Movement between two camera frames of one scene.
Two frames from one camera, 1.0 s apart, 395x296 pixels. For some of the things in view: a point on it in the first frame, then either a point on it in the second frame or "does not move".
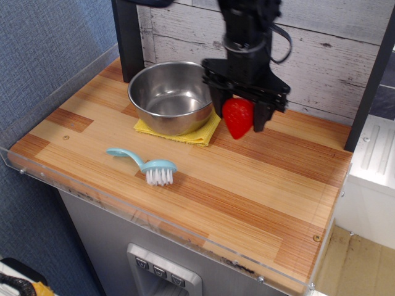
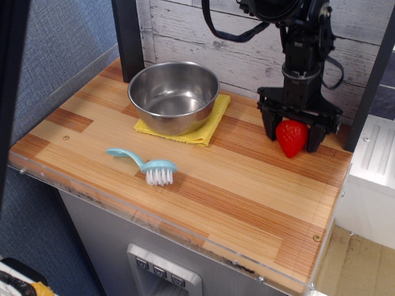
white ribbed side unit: [368, 206] does not move
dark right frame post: [378, 73] does not move
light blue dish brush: [157, 172] does not move
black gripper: [247, 71] -> [302, 96]
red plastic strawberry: [238, 114] -> [292, 135]
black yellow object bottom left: [18, 279] does not move
